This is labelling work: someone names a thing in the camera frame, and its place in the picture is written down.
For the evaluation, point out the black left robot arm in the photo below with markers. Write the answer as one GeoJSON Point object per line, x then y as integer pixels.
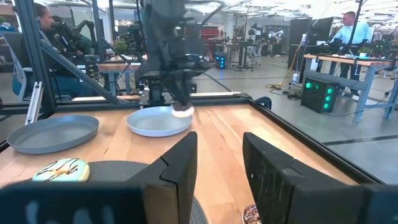
{"type": "Point", "coordinates": [164, 28]}

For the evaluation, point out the small wooden workbench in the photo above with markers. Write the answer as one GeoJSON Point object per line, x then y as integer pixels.
{"type": "Point", "coordinates": [118, 67]}

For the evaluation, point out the long wooden workbench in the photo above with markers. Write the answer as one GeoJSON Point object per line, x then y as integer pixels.
{"type": "Point", "coordinates": [357, 62]}

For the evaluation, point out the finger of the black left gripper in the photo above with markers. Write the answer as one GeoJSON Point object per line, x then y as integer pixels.
{"type": "Point", "coordinates": [174, 93]}
{"type": "Point", "coordinates": [186, 91]}

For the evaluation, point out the green potted plant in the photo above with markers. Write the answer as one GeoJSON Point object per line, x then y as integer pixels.
{"type": "Point", "coordinates": [363, 50]}
{"type": "Point", "coordinates": [120, 46]}

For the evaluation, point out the light blue plate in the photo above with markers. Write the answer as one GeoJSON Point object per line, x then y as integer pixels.
{"type": "Point", "coordinates": [155, 123]}

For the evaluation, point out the standing person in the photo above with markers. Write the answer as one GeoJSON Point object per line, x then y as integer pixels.
{"type": "Point", "coordinates": [353, 31]}

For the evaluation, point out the black background robot arm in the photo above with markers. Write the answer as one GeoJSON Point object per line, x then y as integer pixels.
{"type": "Point", "coordinates": [70, 35]}

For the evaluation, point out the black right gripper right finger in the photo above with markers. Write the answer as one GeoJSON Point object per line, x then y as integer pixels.
{"type": "Point", "coordinates": [280, 186]}

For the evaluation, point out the dark sprinkled donut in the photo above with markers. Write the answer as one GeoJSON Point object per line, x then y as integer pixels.
{"type": "Point", "coordinates": [251, 215]}

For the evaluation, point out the round grey woven placemat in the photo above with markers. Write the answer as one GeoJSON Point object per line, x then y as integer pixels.
{"type": "Point", "coordinates": [118, 171]}

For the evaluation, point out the black computer with green lights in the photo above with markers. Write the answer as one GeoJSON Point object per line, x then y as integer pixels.
{"type": "Point", "coordinates": [318, 95]}

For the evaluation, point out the teal donut with chocolate stripes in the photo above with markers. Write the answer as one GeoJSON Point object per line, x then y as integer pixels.
{"type": "Point", "coordinates": [62, 170]}

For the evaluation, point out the seated person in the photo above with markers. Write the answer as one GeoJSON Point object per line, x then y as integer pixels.
{"type": "Point", "coordinates": [46, 21]}

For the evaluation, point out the white bottle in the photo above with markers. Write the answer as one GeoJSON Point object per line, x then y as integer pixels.
{"type": "Point", "coordinates": [295, 78]}

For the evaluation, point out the silver aluminium bracket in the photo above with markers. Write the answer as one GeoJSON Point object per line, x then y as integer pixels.
{"type": "Point", "coordinates": [33, 104]}

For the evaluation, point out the blue clamp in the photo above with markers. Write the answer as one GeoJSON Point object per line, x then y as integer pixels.
{"type": "Point", "coordinates": [263, 102]}

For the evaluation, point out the small chocolate donut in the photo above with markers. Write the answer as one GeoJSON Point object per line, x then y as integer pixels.
{"type": "Point", "coordinates": [183, 111]}

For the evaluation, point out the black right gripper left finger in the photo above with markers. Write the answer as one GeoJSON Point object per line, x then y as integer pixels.
{"type": "Point", "coordinates": [177, 174]}

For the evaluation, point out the black computer with blue lights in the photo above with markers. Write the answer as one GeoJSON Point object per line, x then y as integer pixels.
{"type": "Point", "coordinates": [220, 61]}

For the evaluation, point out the black monitor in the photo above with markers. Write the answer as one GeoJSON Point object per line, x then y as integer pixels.
{"type": "Point", "coordinates": [320, 29]}

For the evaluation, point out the red tool cabinet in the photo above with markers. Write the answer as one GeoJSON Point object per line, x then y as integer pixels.
{"type": "Point", "coordinates": [210, 32]}

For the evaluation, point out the dark grey plate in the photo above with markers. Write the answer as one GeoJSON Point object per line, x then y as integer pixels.
{"type": "Point", "coordinates": [53, 133]}

